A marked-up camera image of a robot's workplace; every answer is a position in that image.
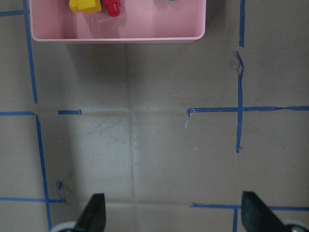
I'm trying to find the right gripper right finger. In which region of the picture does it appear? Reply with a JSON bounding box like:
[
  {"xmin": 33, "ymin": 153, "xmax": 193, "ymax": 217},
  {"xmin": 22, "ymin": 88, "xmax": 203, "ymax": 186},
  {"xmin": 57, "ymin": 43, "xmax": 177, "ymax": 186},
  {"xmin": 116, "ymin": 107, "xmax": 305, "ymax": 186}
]
[{"xmin": 241, "ymin": 191, "xmax": 293, "ymax": 232}]

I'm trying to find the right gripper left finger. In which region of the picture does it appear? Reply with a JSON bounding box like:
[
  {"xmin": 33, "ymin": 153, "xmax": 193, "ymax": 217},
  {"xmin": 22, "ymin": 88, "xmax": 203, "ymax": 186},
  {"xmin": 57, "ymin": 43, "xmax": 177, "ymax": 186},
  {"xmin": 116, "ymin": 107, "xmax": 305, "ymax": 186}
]
[{"xmin": 73, "ymin": 193, "xmax": 106, "ymax": 232}]

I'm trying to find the yellow toy block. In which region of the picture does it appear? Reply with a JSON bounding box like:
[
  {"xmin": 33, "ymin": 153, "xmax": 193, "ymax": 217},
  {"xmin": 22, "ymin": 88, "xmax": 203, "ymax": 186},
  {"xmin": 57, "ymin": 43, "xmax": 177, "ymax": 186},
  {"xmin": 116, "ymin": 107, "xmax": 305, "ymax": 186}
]
[{"xmin": 69, "ymin": 0, "xmax": 102, "ymax": 14}]

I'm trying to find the red toy block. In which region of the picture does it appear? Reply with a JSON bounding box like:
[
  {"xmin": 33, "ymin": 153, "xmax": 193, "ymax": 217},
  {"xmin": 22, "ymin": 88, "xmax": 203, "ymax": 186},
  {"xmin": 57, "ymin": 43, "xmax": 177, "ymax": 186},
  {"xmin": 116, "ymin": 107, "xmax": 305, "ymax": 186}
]
[{"xmin": 102, "ymin": 0, "xmax": 121, "ymax": 17}]

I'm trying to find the pink plastic box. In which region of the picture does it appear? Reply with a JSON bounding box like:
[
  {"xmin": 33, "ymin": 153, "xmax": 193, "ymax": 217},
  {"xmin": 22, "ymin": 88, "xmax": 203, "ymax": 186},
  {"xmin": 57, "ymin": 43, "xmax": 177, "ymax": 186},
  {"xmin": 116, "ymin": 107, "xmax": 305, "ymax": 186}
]
[{"xmin": 29, "ymin": 0, "xmax": 207, "ymax": 44}]

